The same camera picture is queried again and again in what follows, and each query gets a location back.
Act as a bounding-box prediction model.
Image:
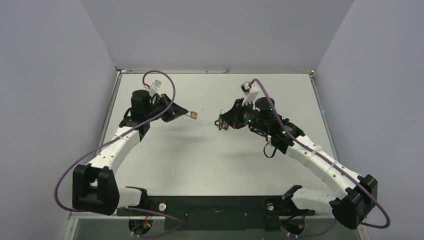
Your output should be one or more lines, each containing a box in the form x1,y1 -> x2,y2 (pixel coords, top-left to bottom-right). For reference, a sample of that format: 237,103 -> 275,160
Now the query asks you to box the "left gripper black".
145,93 -> 188,123

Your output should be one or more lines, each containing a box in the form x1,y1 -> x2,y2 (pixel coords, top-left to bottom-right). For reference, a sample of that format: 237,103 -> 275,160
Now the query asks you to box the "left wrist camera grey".
148,80 -> 162,97

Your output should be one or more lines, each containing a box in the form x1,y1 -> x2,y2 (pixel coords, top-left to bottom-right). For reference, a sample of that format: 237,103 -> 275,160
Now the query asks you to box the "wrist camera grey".
240,81 -> 260,106
148,80 -> 162,97

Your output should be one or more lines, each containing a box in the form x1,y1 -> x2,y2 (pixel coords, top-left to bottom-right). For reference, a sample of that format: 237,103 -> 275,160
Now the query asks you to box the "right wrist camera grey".
240,81 -> 260,106

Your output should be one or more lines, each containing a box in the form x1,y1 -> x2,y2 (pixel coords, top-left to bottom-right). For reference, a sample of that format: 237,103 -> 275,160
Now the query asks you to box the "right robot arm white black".
220,97 -> 378,230

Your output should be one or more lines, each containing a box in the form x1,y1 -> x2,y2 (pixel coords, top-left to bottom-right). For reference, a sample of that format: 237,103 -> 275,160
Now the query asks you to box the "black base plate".
115,196 -> 316,232

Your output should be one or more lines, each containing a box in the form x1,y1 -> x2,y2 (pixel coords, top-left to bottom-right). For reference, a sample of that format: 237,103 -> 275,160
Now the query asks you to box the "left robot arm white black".
72,89 -> 197,216

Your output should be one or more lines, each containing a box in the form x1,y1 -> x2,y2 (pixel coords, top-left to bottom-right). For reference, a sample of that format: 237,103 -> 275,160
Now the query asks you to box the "orange padlock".
214,119 -> 229,131

